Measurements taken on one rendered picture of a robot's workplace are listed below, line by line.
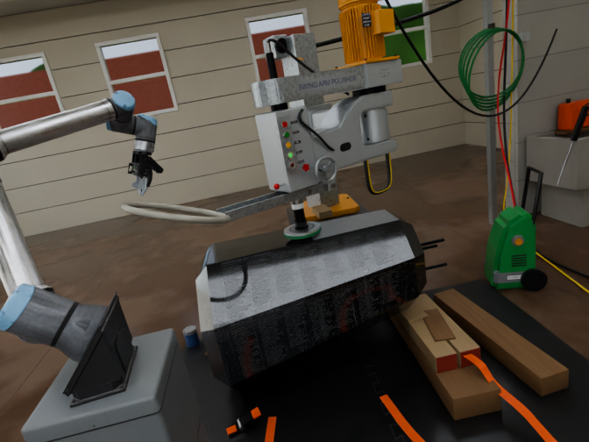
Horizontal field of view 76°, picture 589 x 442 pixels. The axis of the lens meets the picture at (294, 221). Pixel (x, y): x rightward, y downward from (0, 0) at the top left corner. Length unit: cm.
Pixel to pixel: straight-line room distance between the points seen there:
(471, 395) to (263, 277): 116
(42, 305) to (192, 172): 708
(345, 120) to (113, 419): 173
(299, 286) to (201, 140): 649
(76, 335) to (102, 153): 739
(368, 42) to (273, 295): 151
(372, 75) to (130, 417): 197
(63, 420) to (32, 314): 33
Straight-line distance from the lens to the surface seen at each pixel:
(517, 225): 309
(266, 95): 196
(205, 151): 827
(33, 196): 929
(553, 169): 440
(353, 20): 240
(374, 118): 240
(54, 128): 173
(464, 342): 230
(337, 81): 218
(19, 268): 165
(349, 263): 209
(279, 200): 200
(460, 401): 215
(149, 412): 137
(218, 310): 203
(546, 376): 235
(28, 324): 143
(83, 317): 141
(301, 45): 291
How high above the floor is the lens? 161
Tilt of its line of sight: 17 degrees down
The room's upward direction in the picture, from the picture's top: 11 degrees counter-clockwise
